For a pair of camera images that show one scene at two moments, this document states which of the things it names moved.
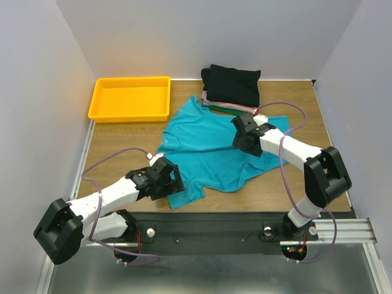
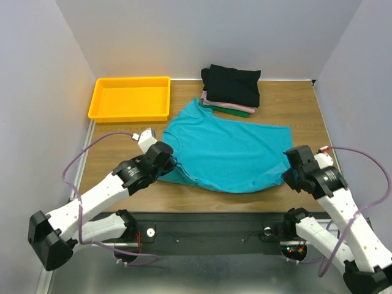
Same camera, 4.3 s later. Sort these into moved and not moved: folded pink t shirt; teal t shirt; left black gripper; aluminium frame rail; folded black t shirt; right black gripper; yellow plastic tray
Moved: right black gripper; left black gripper; teal t shirt
Not moved: aluminium frame rail; yellow plastic tray; folded black t shirt; folded pink t shirt
